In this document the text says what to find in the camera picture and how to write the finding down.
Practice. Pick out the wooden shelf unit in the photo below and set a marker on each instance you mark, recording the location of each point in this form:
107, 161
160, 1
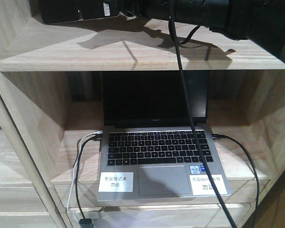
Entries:
92, 103

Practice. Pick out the black power brick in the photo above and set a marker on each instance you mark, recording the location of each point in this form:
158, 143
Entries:
86, 223

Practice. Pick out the silver laptop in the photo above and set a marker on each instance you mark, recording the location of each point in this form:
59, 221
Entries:
156, 141

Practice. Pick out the black foldable phone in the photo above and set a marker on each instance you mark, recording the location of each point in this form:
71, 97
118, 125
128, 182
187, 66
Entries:
60, 11

